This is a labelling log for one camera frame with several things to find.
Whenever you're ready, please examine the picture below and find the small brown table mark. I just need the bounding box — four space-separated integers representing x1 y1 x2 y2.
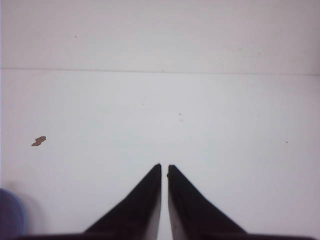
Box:
31 136 47 147

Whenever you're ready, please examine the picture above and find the blue round plate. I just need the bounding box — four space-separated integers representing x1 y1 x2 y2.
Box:
0 188 27 240

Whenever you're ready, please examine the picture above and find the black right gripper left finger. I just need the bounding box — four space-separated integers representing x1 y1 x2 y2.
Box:
83 163 162 240

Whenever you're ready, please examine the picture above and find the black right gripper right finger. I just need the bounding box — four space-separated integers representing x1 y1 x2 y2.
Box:
166 164 247 240

